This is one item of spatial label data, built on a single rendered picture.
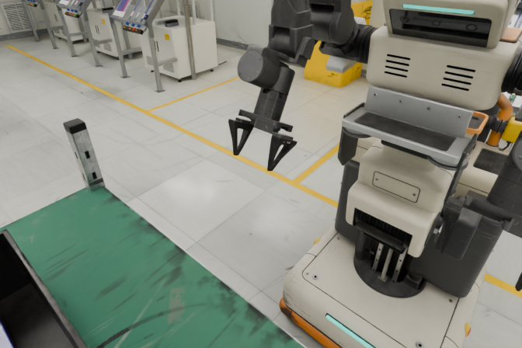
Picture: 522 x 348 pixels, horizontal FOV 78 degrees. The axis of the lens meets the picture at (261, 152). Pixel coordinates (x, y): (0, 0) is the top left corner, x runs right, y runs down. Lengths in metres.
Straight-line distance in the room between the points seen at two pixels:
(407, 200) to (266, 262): 1.00
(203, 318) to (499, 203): 0.43
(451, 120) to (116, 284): 0.69
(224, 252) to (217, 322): 1.35
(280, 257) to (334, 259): 0.42
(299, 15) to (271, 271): 1.34
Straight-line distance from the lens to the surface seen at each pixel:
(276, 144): 0.62
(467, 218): 1.06
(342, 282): 1.39
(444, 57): 0.77
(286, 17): 0.65
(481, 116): 1.27
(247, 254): 1.81
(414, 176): 0.90
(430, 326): 1.39
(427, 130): 0.80
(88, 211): 0.71
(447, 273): 1.40
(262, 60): 0.59
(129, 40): 5.37
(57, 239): 0.68
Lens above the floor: 1.37
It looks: 32 degrees down
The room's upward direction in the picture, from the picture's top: straight up
